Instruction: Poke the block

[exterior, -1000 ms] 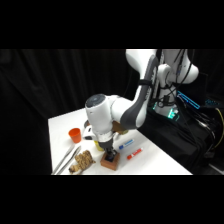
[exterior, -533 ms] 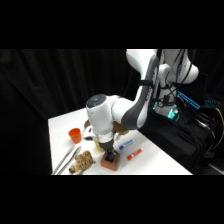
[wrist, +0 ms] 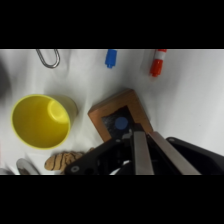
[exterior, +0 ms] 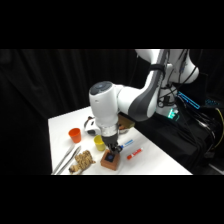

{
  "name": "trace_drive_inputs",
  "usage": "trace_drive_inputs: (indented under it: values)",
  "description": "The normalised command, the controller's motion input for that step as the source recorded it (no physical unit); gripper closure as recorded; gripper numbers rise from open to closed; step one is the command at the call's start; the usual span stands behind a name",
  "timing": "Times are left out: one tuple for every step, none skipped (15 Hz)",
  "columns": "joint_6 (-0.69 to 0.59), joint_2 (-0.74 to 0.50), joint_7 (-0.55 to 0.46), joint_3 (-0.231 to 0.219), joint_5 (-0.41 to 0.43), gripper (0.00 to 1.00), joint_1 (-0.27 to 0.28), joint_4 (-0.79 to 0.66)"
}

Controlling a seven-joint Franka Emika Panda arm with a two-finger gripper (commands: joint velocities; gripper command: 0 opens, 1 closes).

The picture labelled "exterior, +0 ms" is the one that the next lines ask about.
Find orange plastic cup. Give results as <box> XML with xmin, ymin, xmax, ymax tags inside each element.
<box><xmin>68</xmin><ymin>127</ymin><xmax>83</xmax><ymax>144</ymax></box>

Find small green light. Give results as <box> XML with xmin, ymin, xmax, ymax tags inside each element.
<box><xmin>168</xmin><ymin>108</ymin><xmax>180</xmax><ymax>122</ymax></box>

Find yellow plastic cup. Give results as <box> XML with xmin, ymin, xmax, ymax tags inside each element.
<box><xmin>93</xmin><ymin>134</ymin><xmax>108</xmax><ymax>152</ymax></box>

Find metal tongs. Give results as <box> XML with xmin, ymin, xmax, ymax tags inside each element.
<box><xmin>50</xmin><ymin>143</ymin><xmax>83</xmax><ymax>176</ymax></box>

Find blue lit device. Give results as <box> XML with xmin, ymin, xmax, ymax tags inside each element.
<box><xmin>177</xmin><ymin>91</ymin><xmax>202</xmax><ymax>110</ymax></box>

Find black curtain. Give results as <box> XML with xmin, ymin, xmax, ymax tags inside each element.
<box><xmin>0</xmin><ymin>49</ymin><xmax>141</xmax><ymax>176</ymax></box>

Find wooden block with blue top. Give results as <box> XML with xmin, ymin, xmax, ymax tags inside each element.
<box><xmin>100</xmin><ymin>148</ymin><xmax>121</xmax><ymax>172</ymax></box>

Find yellow cable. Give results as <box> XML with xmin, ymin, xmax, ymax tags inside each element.
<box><xmin>213</xmin><ymin>107</ymin><xmax>224</xmax><ymax>149</ymax></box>

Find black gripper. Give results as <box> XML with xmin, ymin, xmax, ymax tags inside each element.
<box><xmin>101</xmin><ymin>133</ymin><xmax>122</xmax><ymax>156</ymax></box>

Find blue and white marker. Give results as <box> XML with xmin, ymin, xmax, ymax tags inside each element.
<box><xmin>119</xmin><ymin>138</ymin><xmax>135</xmax><ymax>150</ymax></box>

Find black robot stand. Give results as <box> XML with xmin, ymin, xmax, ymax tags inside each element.
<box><xmin>133</xmin><ymin>98</ymin><xmax>224</xmax><ymax>176</ymax></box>

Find black cable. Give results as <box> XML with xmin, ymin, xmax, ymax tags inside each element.
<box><xmin>157</xmin><ymin>49</ymin><xmax>201</xmax><ymax>108</ymax></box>

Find red and white marker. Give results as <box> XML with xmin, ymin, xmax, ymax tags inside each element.
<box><xmin>126</xmin><ymin>147</ymin><xmax>144</xmax><ymax>161</ymax></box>

